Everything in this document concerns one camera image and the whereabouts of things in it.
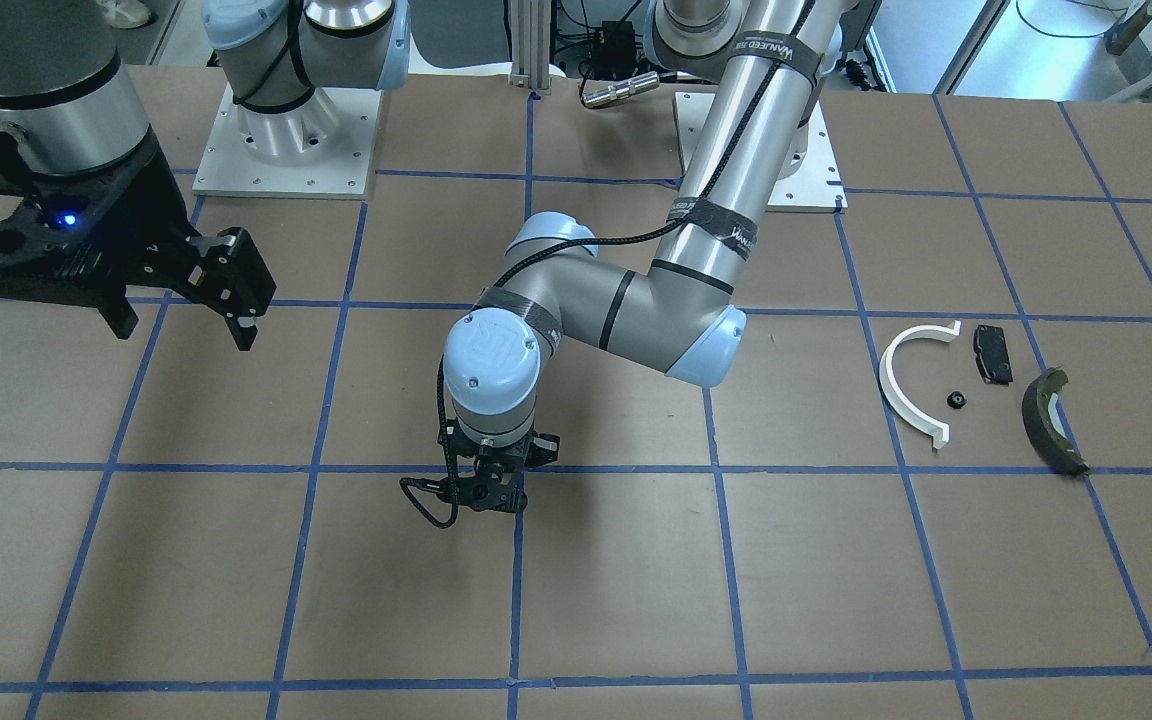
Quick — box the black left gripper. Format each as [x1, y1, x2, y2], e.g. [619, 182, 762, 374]
[435, 420, 561, 514]

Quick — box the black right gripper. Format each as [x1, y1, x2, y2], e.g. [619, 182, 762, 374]
[0, 129, 276, 351]

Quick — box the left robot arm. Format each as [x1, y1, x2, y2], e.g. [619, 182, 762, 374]
[401, 1, 852, 511]

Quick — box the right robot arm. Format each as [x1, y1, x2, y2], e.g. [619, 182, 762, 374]
[0, 1, 411, 351]

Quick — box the silver cylinder connector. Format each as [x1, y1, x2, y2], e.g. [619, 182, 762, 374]
[579, 70, 660, 109]

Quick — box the white semicircular plastic clamp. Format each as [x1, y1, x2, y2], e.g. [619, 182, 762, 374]
[879, 320, 963, 450]

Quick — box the black brake pad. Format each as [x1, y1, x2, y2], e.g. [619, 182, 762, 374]
[973, 324, 1014, 386]

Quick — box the green curved brake shoe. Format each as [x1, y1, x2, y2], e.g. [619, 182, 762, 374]
[1021, 366, 1093, 477]

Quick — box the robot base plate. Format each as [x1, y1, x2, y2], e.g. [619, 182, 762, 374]
[194, 88, 385, 200]
[675, 92, 847, 213]

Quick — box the aluminium frame post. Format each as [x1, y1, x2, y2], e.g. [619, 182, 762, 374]
[506, 0, 554, 96]

